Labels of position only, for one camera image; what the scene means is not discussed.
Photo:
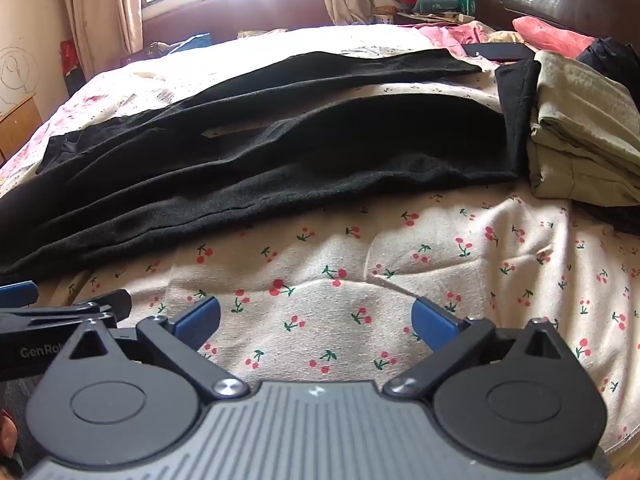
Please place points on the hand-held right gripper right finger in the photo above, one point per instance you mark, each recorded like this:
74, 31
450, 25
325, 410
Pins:
430, 322

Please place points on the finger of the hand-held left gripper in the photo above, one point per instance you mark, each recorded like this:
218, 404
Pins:
50, 314
17, 293

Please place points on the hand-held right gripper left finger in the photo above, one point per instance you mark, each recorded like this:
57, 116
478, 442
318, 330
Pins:
202, 317

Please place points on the black pants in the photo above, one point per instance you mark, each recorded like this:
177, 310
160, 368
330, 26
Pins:
250, 170

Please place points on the cherry print bed sheet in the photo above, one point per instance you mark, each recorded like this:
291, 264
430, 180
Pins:
350, 260

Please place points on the wooden tv stand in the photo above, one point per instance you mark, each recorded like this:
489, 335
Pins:
20, 125

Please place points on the red bag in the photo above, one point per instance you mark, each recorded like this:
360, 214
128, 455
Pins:
71, 62

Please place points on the olive green folded clothes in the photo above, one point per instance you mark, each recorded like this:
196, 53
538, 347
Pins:
585, 125

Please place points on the blue cloth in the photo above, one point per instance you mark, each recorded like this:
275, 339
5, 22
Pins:
192, 44

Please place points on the black tablet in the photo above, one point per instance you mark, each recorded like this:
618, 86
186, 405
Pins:
500, 52

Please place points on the maroon window bench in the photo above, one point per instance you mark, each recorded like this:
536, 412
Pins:
240, 15

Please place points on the pink pillow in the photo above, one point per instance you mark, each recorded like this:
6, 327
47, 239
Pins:
550, 35

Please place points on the white basket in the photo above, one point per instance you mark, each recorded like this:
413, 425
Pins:
386, 14

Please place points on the olive folded garment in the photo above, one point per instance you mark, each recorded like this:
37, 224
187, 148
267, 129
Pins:
612, 57

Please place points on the pile of clothes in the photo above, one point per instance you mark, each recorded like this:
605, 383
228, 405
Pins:
420, 0

